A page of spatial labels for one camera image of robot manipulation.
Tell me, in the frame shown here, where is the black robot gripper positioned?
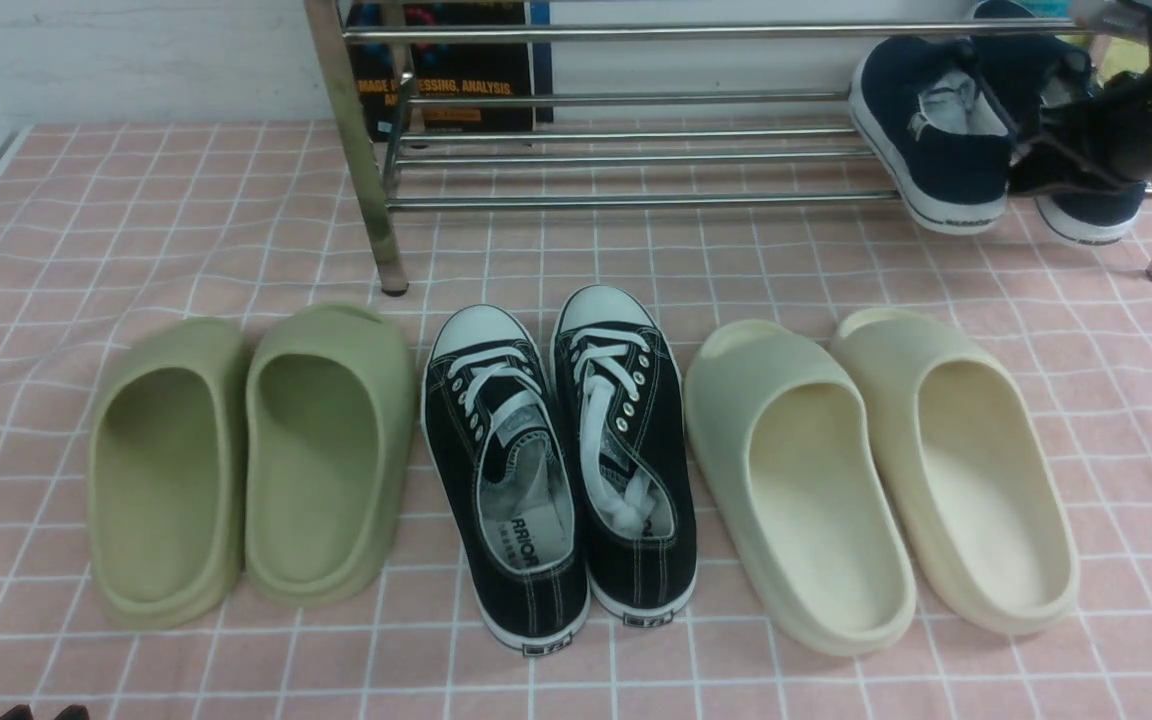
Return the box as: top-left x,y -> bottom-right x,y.
1007,1 -> 1152,196

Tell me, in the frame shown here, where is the black canvas sneaker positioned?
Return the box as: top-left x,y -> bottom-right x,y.
420,304 -> 591,657
548,285 -> 698,628

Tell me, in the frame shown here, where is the navy slip-on shoe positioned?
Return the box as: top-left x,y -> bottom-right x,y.
972,35 -> 1146,247
847,36 -> 1016,236

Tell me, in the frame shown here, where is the teal and yellow book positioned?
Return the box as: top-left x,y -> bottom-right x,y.
1020,0 -> 1149,82

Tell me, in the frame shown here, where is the left black canvas sneaker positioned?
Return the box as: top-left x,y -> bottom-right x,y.
420,304 -> 591,657

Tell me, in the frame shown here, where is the cream slide slipper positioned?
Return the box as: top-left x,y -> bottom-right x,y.
828,306 -> 1079,635
684,319 -> 915,655

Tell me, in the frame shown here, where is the left green slide slipper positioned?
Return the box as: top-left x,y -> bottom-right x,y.
88,316 -> 250,630

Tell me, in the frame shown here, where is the right cream slide slipper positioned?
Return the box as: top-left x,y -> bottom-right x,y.
828,306 -> 1079,635

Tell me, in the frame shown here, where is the right green slide slipper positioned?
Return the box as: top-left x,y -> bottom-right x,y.
244,304 -> 419,606

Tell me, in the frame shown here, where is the right black canvas sneaker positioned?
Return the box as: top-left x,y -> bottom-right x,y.
548,285 -> 698,628

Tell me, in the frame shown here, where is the left cream slide slipper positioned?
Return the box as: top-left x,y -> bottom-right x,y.
684,319 -> 915,655

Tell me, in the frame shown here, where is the green slide slipper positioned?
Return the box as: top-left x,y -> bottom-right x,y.
244,304 -> 419,606
88,316 -> 250,630

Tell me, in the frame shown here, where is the metal shoe rack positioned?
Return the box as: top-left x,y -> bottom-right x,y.
303,1 -> 1152,297

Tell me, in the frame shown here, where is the pink checkered tablecloth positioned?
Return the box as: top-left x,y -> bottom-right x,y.
0,122 -> 1152,719

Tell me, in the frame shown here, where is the black image processing book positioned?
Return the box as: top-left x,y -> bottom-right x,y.
349,3 -> 554,143

